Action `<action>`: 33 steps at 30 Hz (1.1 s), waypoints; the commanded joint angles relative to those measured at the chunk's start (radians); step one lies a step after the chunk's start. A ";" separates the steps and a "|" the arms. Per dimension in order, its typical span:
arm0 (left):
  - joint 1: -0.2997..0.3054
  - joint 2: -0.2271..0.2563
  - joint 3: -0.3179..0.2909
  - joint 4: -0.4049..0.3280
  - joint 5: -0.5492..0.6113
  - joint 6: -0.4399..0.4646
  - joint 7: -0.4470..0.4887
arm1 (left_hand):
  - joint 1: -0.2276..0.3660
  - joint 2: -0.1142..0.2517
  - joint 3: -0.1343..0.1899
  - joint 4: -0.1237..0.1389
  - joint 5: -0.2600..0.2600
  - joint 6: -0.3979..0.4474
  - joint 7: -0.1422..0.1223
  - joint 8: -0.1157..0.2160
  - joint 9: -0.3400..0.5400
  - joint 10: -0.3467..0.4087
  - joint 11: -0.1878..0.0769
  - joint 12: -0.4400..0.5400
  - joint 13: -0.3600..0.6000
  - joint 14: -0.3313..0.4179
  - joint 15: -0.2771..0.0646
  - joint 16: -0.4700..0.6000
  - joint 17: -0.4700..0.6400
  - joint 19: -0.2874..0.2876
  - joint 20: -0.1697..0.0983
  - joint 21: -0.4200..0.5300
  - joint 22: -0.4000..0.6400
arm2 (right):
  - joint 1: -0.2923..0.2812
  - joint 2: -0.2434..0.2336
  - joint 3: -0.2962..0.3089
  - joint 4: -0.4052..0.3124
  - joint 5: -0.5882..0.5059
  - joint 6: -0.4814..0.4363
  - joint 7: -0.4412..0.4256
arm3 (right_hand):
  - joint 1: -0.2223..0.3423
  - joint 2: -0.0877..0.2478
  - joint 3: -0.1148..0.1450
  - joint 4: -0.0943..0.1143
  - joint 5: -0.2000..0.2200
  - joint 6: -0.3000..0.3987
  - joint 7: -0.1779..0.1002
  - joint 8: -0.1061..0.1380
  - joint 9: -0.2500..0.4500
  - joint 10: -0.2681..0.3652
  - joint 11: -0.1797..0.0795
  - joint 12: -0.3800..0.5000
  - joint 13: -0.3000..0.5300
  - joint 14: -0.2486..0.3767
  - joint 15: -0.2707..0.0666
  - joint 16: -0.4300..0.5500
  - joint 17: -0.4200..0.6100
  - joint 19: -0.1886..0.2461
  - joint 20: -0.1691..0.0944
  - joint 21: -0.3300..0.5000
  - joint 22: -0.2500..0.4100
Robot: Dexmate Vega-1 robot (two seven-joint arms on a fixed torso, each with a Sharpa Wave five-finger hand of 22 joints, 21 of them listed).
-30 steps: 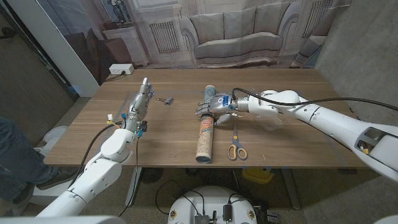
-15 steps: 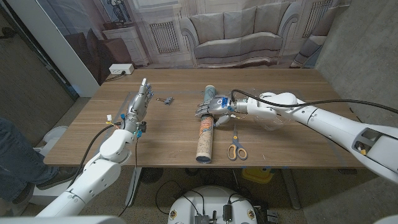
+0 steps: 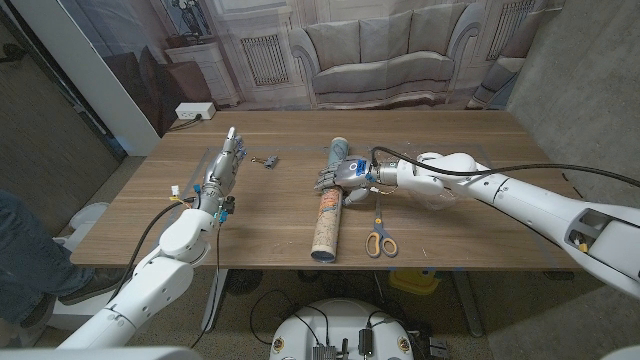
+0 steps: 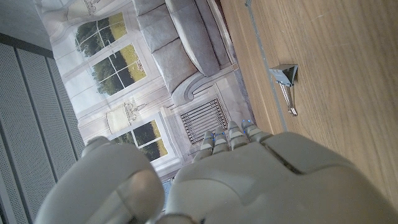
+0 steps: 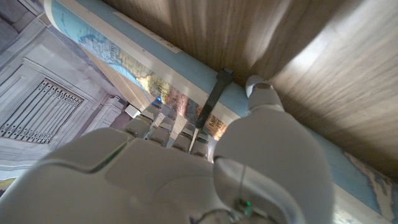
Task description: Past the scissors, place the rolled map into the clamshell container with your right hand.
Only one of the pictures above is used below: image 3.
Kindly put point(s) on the black round floor object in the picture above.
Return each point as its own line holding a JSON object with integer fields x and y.
{"x": 243, "y": 281}

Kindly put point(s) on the paper map tube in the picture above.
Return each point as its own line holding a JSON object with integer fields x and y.
{"x": 327, "y": 225}

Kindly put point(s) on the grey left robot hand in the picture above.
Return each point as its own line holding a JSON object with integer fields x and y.
{"x": 222, "y": 167}

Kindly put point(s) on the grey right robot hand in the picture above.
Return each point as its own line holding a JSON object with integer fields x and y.
{"x": 350, "y": 172}

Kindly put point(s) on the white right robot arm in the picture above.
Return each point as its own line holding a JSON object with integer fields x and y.
{"x": 525, "y": 200}

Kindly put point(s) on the yellow object under table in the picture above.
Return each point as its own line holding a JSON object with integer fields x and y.
{"x": 412, "y": 282}

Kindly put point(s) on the white floor stand base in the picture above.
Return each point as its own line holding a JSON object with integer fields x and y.
{"x": 87, "y": 215}

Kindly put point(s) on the person in jeans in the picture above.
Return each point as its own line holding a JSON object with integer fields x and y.
{"x": 25, "y": 255}

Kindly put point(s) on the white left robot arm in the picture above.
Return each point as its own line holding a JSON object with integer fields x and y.
{"x": 165, "y": 270}

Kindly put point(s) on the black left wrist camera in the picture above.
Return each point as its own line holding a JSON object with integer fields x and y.
{"x": 229, "y": 205}

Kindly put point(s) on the printed living room backdrop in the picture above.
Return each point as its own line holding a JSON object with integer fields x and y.
{"x": 380, "y": 50}

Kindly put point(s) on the clear plastic clamshell container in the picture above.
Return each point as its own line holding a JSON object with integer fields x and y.
{"x": 435, "y": 202}

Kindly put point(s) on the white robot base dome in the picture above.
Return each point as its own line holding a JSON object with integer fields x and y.
{"x": 340, "y": 320}

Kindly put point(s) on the grey binder clip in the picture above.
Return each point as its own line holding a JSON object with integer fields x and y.
{"x": 271, "y": 162}

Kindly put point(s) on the white table leg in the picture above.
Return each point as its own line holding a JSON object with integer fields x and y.
{"x": 467, "y": 305}
{"x": 214, "y": 300}

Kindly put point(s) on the white power strip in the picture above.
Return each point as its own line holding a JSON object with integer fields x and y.
{"x": 195, "y": 110}

